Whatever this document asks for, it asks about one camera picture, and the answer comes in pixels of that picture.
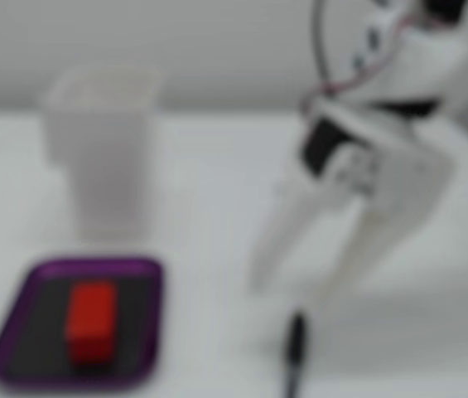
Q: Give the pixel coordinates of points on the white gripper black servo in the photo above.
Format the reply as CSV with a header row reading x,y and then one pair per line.
x,y
376,176

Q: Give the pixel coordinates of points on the black clear retractable pen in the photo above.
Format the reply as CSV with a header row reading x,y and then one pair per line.
x,y
296,352

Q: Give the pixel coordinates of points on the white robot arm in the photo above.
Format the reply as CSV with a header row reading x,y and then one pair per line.
x,y
432,54

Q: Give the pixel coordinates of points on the white plastic pen holder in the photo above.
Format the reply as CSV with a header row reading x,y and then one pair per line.
x,y
105,157

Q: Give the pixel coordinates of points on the red perforated block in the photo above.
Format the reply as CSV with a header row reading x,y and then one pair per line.
x,y
91,323

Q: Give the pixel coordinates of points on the black tray mat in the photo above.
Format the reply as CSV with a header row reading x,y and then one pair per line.
x,y
39,327

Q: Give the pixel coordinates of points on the purple metal tray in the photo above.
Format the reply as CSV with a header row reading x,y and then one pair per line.
x,y
18,323

